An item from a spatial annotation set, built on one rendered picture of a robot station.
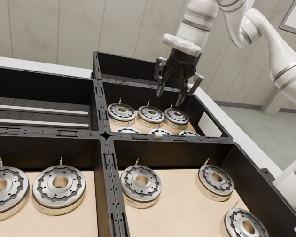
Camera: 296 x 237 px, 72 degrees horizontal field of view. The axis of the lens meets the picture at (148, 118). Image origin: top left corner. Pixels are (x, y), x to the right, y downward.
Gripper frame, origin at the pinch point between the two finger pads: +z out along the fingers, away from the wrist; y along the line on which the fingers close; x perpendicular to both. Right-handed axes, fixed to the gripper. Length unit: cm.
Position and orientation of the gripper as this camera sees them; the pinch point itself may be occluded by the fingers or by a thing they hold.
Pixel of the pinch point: (169, 96)
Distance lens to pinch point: 59.4
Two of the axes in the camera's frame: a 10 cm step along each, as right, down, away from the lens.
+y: -8.3, -4.7, 2.9
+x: -4.8, 3.7, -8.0
